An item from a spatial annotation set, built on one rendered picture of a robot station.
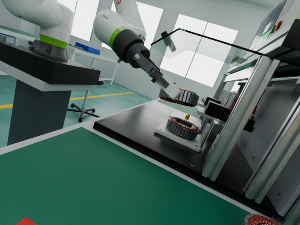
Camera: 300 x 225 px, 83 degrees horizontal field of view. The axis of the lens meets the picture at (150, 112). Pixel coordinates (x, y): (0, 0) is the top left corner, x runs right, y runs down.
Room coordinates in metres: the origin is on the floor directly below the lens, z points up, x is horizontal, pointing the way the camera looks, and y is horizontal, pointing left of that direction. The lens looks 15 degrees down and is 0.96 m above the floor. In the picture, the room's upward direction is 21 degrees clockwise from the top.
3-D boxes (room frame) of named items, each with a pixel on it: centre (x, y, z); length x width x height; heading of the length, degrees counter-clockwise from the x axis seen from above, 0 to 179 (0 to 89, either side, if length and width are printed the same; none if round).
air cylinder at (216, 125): (0.77, -0.32, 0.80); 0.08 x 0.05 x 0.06; 167
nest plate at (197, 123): (0.81, -0.18, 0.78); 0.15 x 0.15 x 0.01; 77
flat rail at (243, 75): (0.67, -0.25, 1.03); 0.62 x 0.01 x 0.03; 167
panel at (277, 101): (0.63, -0.40, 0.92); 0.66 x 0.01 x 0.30; 167
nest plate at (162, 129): (0.57, -0.13, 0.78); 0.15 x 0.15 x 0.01; 77
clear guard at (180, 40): (0.54, -0.13, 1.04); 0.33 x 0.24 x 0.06; 77
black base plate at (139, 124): (0.68, -0.17, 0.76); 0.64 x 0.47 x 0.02; 167
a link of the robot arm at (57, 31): (0.84, 0.58, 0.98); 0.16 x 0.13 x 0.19; 164
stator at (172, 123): (0.57, -0.13, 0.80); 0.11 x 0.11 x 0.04
